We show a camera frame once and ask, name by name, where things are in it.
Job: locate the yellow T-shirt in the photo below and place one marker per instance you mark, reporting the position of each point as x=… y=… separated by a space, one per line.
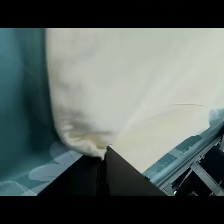
x=133 y=83

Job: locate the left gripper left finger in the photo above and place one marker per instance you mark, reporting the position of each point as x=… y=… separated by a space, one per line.
x=83 y=178

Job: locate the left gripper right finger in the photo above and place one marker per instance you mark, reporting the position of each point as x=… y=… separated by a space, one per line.
x=128 y=178

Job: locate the silver frame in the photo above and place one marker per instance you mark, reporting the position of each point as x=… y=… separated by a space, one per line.
x=196 y=160

